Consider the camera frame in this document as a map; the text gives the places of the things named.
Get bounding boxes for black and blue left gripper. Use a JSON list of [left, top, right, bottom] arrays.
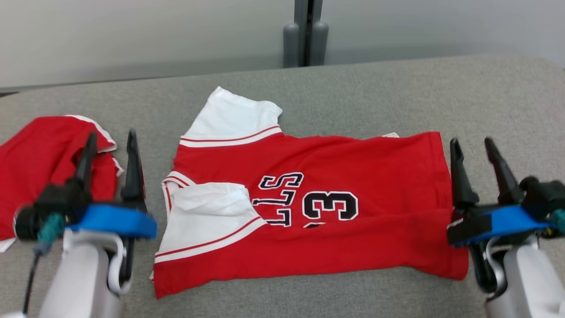
[[65, 129, 158, 240]]

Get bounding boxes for black left cable teal plug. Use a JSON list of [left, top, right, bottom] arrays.
[[22, 213, 66, 315]]

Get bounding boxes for red and white basketball jersey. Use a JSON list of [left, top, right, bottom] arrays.
[[150, 86, 469, 299]]

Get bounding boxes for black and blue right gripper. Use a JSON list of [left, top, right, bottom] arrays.
[[446, 137, 552, 249]]

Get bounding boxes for red basketball shorts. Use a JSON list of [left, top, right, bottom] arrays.
[[0, 115, 125, 253]]

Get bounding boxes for black cable teal plug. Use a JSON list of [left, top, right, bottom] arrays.
[[550, 209, 565, 235], [22, 213, 66, 315]]

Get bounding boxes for grey aluminium partition post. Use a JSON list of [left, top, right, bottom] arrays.
[[282, 0, 329, 68]]

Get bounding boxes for black right cable teal plug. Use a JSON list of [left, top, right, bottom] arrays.
[[550, 209, 565, 235]]

